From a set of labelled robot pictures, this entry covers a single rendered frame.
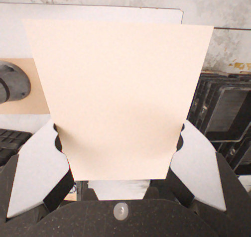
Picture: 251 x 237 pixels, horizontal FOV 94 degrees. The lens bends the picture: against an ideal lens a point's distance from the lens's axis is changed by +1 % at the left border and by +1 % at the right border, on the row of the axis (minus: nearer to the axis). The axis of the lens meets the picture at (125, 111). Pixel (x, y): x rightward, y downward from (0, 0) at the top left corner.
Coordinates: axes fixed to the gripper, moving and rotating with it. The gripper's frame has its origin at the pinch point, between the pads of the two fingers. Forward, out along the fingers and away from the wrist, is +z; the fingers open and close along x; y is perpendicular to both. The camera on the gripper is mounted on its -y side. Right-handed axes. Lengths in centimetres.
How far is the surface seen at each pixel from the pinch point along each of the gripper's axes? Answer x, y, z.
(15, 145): -46, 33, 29
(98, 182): -15, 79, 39
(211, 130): 71, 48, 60
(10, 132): -55, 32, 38
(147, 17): 9.1, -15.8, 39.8
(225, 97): 71, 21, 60
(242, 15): 102, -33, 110
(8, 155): -46, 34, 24
